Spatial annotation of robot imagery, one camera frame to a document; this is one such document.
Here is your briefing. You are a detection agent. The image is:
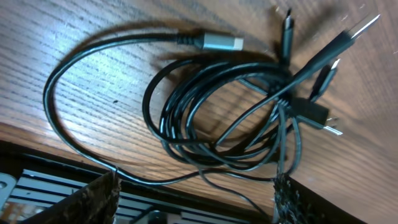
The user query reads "thick black USB cable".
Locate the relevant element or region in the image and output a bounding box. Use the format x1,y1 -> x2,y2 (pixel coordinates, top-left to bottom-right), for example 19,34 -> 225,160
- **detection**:
142,14 -> 382,172

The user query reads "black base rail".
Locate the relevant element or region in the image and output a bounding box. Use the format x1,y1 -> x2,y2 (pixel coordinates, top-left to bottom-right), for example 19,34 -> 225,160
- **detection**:
1,142 -> 269,224

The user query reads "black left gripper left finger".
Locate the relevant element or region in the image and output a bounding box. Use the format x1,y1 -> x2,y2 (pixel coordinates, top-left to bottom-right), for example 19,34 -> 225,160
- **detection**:
23,172 -> 121,224

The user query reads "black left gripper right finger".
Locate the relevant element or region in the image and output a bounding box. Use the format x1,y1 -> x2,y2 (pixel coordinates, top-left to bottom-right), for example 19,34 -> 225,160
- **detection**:
274,175 -> 364,224

